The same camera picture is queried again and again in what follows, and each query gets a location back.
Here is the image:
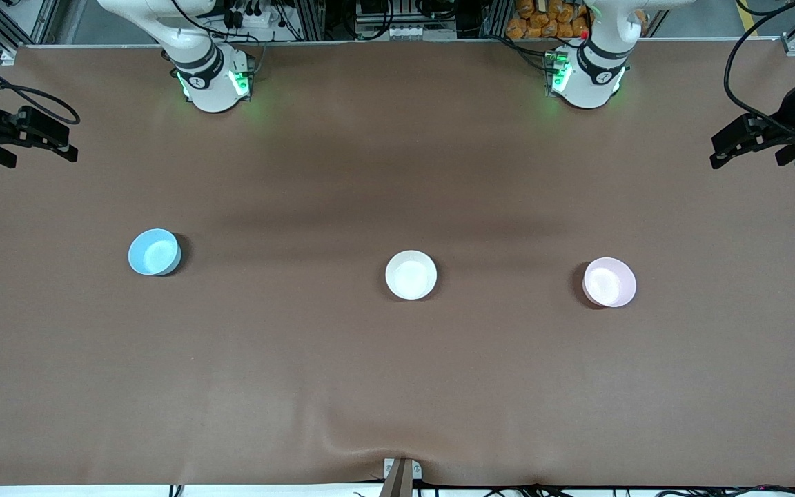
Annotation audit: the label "light blue bowl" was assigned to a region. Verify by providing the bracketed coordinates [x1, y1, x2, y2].
[128, 228, 182, 277]

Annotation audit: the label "pink bowl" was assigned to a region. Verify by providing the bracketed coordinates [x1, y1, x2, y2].
[582, 257, 638, 309]

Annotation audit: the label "white bowl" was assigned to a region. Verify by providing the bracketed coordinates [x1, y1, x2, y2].
[384, 250, 438, 301]

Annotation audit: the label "orange packaged goods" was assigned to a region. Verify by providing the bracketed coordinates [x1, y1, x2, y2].
[506, 0, 590, 40]

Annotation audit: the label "white power strip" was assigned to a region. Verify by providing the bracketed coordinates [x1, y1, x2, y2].
[222, 0, 281, 28]

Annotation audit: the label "brown table cover cloth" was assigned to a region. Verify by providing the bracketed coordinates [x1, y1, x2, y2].
[0, 40, 795, 487]

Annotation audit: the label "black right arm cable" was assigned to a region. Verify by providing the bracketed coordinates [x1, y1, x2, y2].
[0, 43, 81, 126]

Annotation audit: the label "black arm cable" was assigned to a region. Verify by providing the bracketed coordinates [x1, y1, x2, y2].
[724, 0, 795, 132]
[0, 43, 81, 126]

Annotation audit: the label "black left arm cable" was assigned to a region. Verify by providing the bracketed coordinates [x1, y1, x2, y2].
[724, 0, 795, 132]

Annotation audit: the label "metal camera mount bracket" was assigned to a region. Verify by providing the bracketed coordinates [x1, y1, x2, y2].
[382, 457, 423, 497]

